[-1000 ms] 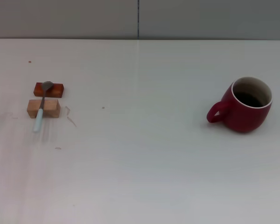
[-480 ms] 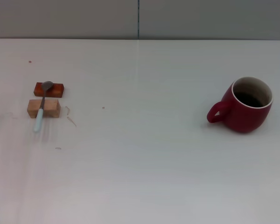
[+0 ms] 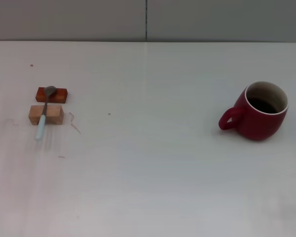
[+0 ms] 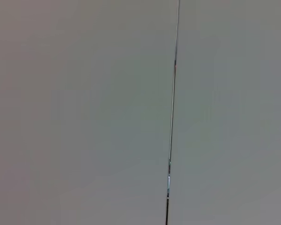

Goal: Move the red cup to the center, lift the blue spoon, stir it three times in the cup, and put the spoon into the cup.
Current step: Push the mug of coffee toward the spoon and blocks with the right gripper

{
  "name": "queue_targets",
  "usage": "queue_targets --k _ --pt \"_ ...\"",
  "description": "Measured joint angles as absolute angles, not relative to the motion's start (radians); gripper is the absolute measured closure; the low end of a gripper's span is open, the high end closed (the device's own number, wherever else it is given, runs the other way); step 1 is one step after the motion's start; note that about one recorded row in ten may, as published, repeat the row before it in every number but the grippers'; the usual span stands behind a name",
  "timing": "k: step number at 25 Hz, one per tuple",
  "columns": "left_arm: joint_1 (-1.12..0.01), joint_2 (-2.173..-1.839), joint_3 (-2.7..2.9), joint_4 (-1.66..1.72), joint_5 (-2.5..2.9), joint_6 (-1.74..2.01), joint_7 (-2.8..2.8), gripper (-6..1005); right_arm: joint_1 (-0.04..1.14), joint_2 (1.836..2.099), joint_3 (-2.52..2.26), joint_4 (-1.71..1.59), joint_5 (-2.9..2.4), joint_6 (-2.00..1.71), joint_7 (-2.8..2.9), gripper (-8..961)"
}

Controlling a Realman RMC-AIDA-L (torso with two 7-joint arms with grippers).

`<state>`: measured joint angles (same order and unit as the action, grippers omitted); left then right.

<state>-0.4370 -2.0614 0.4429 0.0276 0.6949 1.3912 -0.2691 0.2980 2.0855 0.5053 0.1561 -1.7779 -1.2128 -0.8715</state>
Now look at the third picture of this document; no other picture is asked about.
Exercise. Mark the red-brown wooden block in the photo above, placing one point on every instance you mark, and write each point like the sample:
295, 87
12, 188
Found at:
61, 96

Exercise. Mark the red ceramic mug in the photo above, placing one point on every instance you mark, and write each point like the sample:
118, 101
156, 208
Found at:
256, 126

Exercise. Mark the light wooden block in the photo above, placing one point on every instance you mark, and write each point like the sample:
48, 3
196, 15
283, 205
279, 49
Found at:
55, 113

